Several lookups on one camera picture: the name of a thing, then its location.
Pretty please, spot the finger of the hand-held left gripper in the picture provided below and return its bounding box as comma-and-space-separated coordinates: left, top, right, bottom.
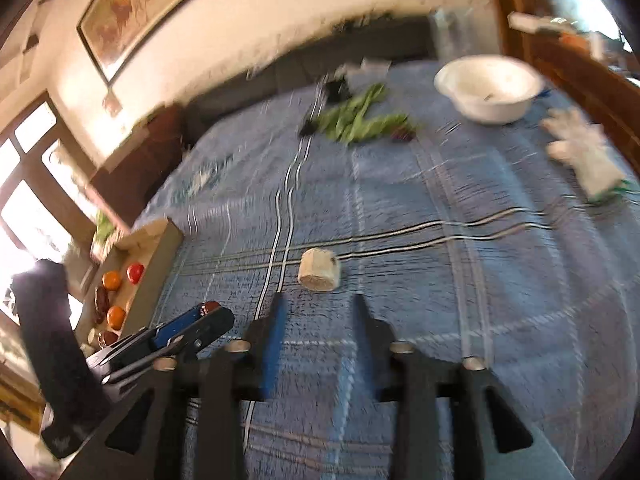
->
102, 307, 236, 387
87, 304, 208, 377

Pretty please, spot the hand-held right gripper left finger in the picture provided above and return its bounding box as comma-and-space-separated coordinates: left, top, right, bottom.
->
60, 291, 289, 480

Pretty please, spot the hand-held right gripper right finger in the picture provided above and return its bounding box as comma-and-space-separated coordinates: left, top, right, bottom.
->
352, 292, 576, 480

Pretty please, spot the shallow cardboard box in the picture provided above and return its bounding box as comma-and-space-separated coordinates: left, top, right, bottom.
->
75, 217, 185, 356

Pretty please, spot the white cylindrical fruit piece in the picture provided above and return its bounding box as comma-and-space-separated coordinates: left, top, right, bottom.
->
298, 248, 342, 293

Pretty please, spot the blue striped blanket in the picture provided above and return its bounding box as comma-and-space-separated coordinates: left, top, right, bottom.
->
127, 57, 640, 480

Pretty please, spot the window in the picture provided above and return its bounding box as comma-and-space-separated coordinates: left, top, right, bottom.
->
0, 90, 101, 271

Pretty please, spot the brown armchair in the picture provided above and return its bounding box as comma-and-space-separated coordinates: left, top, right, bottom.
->
87, 105, 191, 231

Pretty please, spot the green leaf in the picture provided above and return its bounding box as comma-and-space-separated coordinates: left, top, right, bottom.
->
350, 114, 412, 145
317, 84, 388, 143

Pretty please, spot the black binder clip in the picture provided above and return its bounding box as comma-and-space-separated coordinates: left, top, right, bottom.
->
322, 76, 349, 102

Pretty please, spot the black leather sofa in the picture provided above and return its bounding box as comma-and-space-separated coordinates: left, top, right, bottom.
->
185, 15, 441, 126

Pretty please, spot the clear plastic bag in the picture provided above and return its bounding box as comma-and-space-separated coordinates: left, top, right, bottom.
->
345, 58, 393, 81

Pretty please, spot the white bowl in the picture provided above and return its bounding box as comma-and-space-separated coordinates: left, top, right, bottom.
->
434, 56, 545, 126

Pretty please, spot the white glove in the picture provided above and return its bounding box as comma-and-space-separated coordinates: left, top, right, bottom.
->
540, 107, 631, 203

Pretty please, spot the clear glass jar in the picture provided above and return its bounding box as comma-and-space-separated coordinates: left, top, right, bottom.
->
432, 7, 473, 61

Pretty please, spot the white box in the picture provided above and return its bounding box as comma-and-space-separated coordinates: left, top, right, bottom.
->
507, 11, 556, 33

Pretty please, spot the framed wall picture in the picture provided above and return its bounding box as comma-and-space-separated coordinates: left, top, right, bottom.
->
77, 0, 251, 86

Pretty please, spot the wooden door frame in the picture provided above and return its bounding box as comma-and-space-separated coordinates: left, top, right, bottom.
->
482, 0, 531, 56

